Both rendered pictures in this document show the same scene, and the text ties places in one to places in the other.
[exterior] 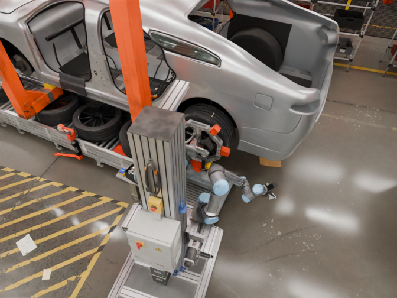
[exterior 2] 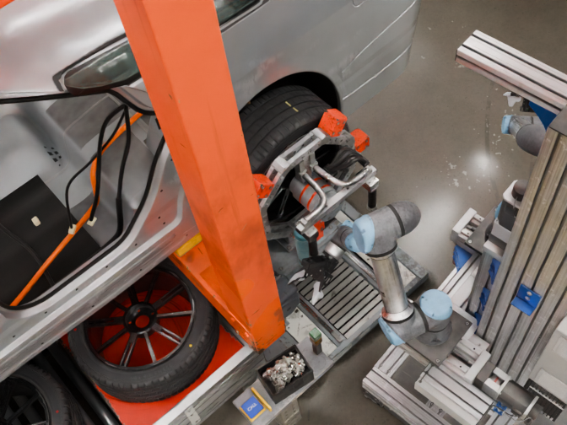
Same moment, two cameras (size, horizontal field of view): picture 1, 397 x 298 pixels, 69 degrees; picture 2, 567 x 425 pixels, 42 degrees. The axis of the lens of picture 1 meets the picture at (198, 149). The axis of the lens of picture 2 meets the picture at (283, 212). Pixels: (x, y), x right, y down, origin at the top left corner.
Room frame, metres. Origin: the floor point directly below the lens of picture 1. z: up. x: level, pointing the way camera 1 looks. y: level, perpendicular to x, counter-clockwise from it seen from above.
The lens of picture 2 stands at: (1.39, 1.54, 3.48)
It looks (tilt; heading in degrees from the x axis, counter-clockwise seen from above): 58 degrees down; 303
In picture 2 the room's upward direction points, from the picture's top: 10 degrees counter-clockwise
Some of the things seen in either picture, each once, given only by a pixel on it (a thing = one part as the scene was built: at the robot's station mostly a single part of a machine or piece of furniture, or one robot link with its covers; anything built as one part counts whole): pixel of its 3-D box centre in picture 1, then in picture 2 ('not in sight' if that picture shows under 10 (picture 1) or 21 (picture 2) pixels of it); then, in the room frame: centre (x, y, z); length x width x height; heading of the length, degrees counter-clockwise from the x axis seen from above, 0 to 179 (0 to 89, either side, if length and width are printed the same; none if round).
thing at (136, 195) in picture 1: (135, 188); (283, 403); (2.07, 0.75, 0.21); 0.10 x 0.10 x 0.42; 66
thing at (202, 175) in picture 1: (203, 163); (288, 223); (2.41, -0.06, 0.32); 0.40 x 0.30 x 0.28; 66
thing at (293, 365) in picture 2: (135, 174); (284, 373); (2.06, 0.71, 0.51); 0.20 x 0.14 x 0.13; 57
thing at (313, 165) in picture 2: (202, 141); (340, 164); (2.10, -0.04, 1.03); 0.19 x 0.18 x 0.11; 156
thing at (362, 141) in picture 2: (225, 151); (356, 142); (2.13, -0.29, 0.85); 0.09 x 0.08 x 0.07; 66
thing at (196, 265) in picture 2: not in sight; (206, 261); (2.54, 0.43, 0.69); 0.52 x 0.17 x 0.35; 156
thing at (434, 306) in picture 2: not in sight; (433, 309); (1.55, 0.41, 0.98); 0.13 x 0.12 x 0.14; 49
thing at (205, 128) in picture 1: (198, 142); (305, 185); (2.25, 0.00, 0.85); 0.54 x 0.07 x 0.54; 66
